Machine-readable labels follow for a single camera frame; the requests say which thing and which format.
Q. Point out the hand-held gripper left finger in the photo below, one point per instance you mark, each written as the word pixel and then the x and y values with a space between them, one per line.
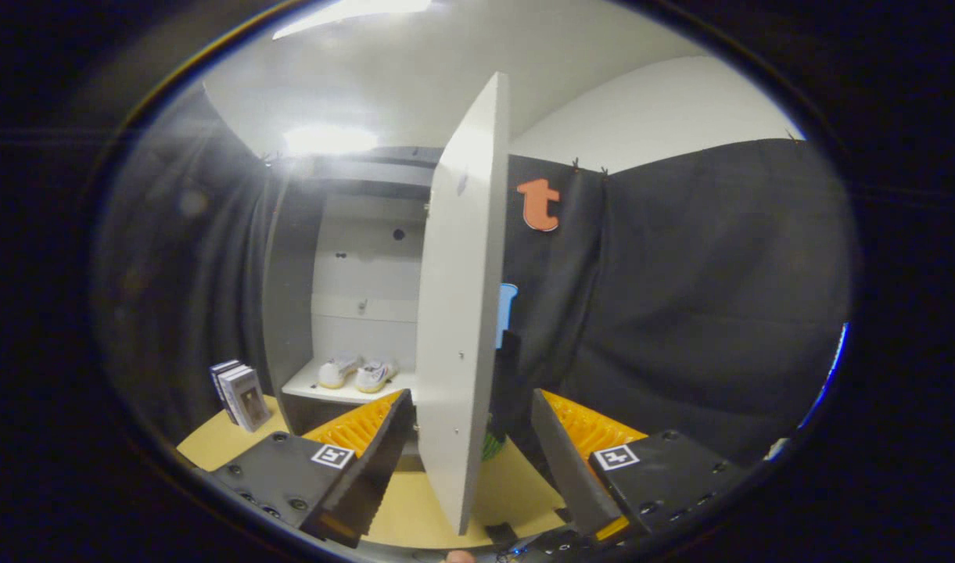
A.
pixel 379 469

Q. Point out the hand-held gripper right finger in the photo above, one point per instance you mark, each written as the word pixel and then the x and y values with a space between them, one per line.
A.
pixel 567 469

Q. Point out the white shoe with striped sides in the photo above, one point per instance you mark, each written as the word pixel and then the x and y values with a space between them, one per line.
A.
pixel 375 377

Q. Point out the plain white shoe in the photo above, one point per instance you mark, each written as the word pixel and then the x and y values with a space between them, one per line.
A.
pixel 336 374

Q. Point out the white shoe cabinet door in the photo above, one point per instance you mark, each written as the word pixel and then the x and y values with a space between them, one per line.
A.
pixel 461 313

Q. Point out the grey shoe cabinet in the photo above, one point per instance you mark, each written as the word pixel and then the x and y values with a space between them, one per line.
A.
pixel 289 313

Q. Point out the pink and green object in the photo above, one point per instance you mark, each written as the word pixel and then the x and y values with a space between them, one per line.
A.
pixel 493 447

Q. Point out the grey cover book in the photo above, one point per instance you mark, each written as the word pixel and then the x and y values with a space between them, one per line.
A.
pixel 250 400

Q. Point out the dark blue book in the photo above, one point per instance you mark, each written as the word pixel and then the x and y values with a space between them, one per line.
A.
pixel 215 375

